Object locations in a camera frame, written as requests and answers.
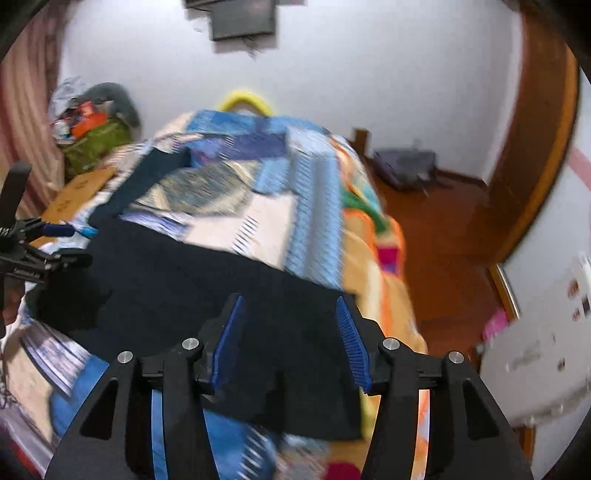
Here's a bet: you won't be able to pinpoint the grey neck pillow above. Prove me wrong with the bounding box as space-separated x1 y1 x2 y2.
81 82 142 131

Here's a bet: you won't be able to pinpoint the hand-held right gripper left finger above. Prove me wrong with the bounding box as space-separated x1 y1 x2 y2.
44 293 246 480

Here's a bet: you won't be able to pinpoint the white panel with stickers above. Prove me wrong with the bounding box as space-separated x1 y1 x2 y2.
478 251 591 428

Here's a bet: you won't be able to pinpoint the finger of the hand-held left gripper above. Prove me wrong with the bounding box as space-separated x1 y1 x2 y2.
16 250 94 284
18 217 99 241

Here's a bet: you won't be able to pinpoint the green fabric bag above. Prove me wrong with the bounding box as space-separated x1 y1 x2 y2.
62 117 134 182

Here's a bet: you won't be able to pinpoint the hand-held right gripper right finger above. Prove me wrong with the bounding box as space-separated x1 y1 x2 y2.
335 295 534 480

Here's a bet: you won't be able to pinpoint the black pants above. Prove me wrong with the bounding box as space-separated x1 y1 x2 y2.
23 148 364 441

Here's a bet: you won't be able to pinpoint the pale grey crumpled cloth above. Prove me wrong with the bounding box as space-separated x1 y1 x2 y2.
48 76 93 116

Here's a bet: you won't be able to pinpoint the wooden wardrobe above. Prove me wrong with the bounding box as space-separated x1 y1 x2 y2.
484 9 581 265

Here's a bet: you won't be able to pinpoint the small black wall monitor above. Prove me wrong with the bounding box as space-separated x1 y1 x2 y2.
210 0 278 42

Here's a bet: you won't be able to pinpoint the striped pink curtain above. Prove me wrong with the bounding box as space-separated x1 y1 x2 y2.
0 0 71 222

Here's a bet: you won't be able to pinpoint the orange patterned blanket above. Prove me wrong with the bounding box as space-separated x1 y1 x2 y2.
330 133 431 480

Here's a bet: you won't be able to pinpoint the grey backpack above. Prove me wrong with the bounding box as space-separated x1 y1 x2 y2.
372 148 440 192

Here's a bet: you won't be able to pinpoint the pink object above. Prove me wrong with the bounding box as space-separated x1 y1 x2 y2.
482 309 509 343

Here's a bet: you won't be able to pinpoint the orange box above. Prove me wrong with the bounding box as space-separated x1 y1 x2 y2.
69 102 108 139

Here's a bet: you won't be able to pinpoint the yellow foam hoop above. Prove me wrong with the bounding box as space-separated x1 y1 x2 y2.
217 89 274 116

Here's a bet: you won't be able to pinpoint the wooden lap desk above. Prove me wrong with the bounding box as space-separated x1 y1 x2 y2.
39 166 117 247

